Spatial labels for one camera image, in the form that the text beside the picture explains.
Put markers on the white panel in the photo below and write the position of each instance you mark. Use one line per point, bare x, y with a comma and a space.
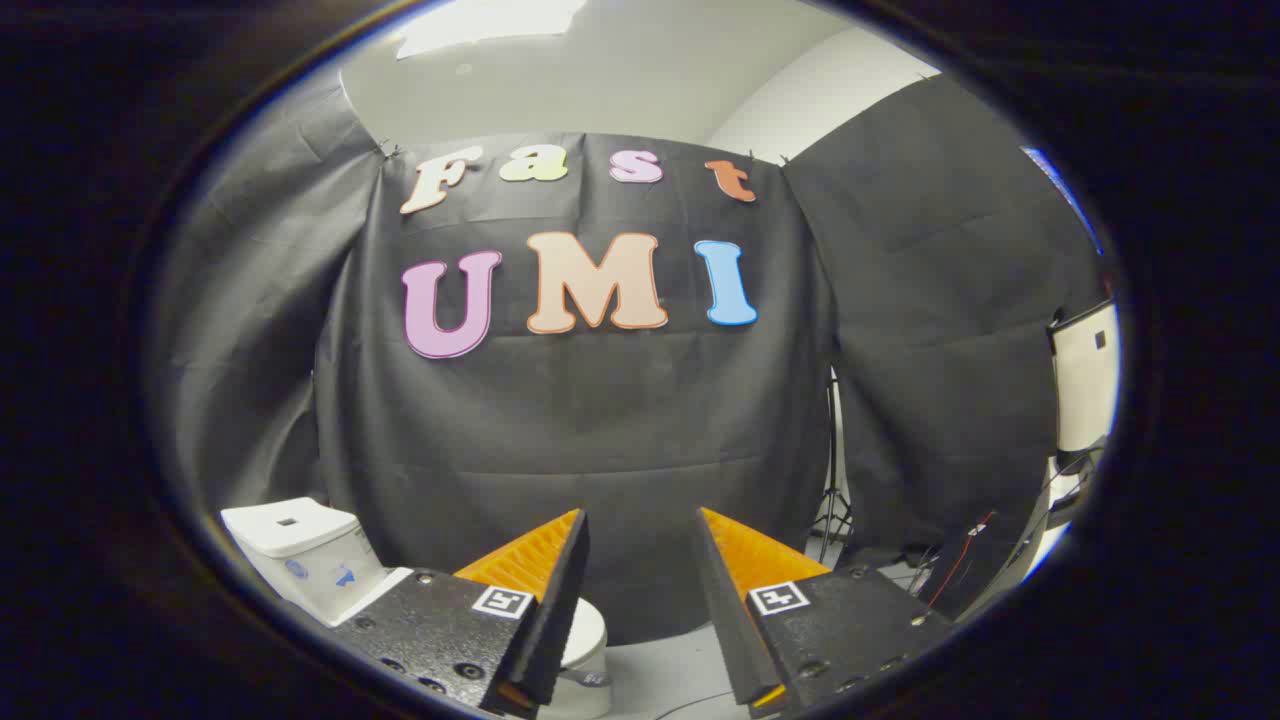
1085, 385

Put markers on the black tripod stand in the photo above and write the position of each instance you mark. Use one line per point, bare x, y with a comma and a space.
831, 470

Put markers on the white toilet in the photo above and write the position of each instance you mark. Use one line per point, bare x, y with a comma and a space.
290, 530

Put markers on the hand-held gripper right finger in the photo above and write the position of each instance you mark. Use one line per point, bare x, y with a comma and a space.
725, 600

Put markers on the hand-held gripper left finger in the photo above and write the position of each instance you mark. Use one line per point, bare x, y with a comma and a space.
560, 590

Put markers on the white toilet lid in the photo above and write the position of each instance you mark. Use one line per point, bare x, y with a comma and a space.
588, 625

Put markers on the black backdrop cloth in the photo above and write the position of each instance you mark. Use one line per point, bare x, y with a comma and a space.
600, 420

